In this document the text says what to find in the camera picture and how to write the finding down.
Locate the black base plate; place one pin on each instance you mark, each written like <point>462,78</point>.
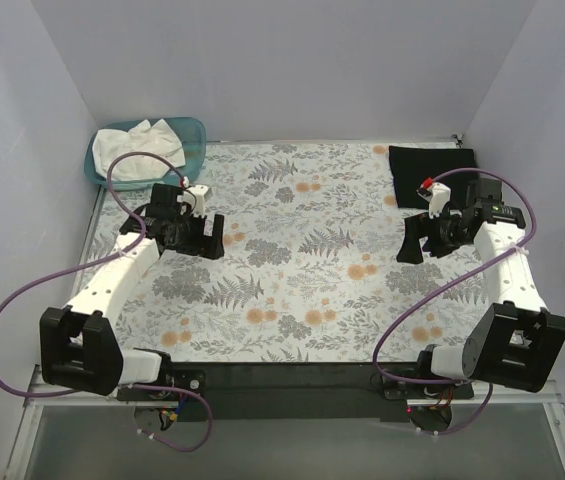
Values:
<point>304,390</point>

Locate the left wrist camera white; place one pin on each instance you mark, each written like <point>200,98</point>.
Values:
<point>197,197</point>

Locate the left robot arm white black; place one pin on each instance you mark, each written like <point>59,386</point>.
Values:
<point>79,347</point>

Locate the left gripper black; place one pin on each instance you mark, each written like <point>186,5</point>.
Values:
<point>201,235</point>

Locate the folded black t shirt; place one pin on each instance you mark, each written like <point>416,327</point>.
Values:
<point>411,166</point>

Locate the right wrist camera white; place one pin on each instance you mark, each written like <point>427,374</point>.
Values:
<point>436,194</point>

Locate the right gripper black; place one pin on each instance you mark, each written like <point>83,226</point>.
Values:
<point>424,235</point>

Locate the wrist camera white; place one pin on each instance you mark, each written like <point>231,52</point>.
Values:
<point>197,197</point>
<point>436,194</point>

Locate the aluminium frame rail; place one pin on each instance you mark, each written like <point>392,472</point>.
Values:
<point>497,434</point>

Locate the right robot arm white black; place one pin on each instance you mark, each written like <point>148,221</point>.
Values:
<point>517,341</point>

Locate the floral table mat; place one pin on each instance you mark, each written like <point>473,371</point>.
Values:
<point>309,272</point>

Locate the white t shirt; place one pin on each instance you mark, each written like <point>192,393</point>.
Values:
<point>158,138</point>

